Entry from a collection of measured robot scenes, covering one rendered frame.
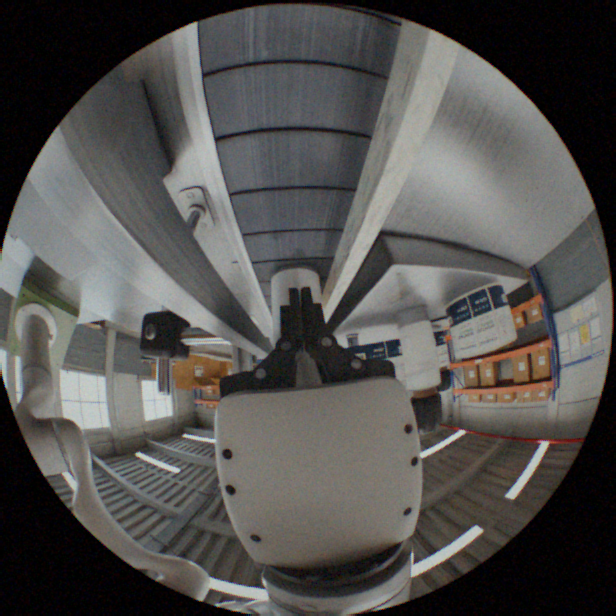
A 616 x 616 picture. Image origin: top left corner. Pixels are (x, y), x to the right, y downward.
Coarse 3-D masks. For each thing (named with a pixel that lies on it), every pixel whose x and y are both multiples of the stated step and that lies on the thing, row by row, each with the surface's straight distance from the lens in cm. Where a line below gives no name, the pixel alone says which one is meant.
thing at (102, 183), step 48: (96, 96) 3; (48, 144) 3; (96, 144) 3; (144, 144) 4; (48, 192) 3; (96, 192) 3; (144, 192) 3; (96, 240) 3; (144, 240) 3; (192, 240) 4; (144, 288) 4; (192, 288) 4; (240, 336) 8
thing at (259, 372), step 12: (288, 288) 13; (288, 312) 12; (300, 312) 11; (288, 324) 12; (300, 324) 11; (300, 336) 11; (300, 348) 11; (264, 360) 11; (252, 372) 10; (264, 372) 10; (264, 384) 10
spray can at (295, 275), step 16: (288, 272) 17; (304, 272) 17; (272, 288) 18; (320, 288) 19; (272, 304) 17; (288, 304) 16; (272, 320) 17; (304, 352) 14; (304, 368) 14; (304, 384) 14
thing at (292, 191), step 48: (240, 48) 10; (288, 48) 10; (336, 48) 10; (384, 48) 11; (240, 96) 10; (288, 96) 10; (336, 96) 10; (240, 144) 10; (288, 144) 10; (336, 144) 11; (240, 192) 12; (288, 192) 12; (336, 192) 12; (288, 240) 15; (336, 240) 15
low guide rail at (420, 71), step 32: (416, 32) 9; (416, 64) 8; (448, 64) 8; (384, 96) 9; (416, 96) 8; (384, 128) 8; (416, 128) 8; (384, 160) 8; (384, 192) 8; (352, 224) 11; (352, 256) 11
